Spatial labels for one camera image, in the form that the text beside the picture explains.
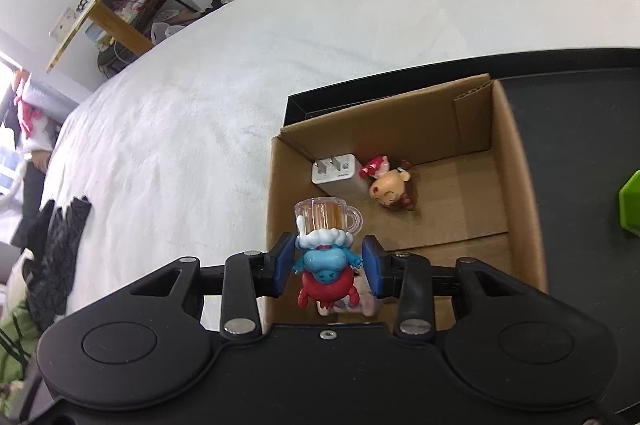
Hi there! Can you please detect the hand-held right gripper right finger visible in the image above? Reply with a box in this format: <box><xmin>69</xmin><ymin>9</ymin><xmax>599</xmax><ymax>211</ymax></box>
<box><xmin>361</xmin><ymin>234</ymin><xmax>533</xmax><ymax>340</ymax></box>

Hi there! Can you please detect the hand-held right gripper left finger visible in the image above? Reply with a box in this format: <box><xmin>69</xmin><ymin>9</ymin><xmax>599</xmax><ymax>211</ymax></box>
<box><xmin>127</xmin><ymin>232</ymin><xmax>297</xmax><ymax>340</ymax></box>

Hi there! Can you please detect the blue red figurine with mug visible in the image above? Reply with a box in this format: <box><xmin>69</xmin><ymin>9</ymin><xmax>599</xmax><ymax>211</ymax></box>
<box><xmin>293</xmin><ymin>195</ymin><xmax>365</xmax><ymax>313</ymax></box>

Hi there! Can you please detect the brown-haired doll figurine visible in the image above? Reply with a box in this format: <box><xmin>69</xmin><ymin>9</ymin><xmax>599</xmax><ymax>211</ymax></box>
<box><xmin>360</xmin><ymin>155</ymin><xmax>416</xmax><ymax>212</ymax></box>

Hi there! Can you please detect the white plug charger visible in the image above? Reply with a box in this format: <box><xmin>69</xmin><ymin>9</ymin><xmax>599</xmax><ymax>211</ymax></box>
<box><xmin>311</xmin><ymin>154</ymin><xmax>371</xmax><ymax>201</ymax></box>

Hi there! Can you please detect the brown cardboard box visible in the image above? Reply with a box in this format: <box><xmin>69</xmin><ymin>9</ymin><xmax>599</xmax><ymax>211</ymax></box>
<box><xmin>265</xmin><ymin>74</ymin><xmax>548</xmax><ymax>328</ymax></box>

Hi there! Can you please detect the black tray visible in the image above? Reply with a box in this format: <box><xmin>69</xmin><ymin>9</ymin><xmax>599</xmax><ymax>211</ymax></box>
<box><xmin>281</xmin><ymin>48</ymin><xmax>640</xmax><ymax>321</ymax></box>

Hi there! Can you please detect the dark cloth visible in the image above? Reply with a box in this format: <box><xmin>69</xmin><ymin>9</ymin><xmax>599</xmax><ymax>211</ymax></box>
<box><xmin>22</xmin><ymin>195</ymin><xmax>93</xmax><ymax>318</ymax></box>

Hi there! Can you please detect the green hexagonal block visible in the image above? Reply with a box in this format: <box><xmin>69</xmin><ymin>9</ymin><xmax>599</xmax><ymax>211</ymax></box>
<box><xmin>617</xmin><ymin>172</ymin><xmax>640</xmax><ymax>236</ymax></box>

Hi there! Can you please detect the round yellow-edged table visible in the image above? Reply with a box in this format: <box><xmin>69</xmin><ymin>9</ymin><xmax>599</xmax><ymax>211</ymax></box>
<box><xmin>46</xmin><ymin>0</ymin><xmax>166</xmax><ymax>73</ymax></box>

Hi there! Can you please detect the pink white plush toy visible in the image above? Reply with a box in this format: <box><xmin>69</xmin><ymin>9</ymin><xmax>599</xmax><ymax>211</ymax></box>
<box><xmin>11</xmin><ymin>68</ymin><xmax>53</xmax><ymax>156</ymax></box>

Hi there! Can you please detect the white socket box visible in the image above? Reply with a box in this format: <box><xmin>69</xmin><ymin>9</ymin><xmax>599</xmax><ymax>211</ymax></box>
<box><xmin>48</xmin><ymin>8</ymin><xmax>81</xmax><ymax>41</ymax></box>

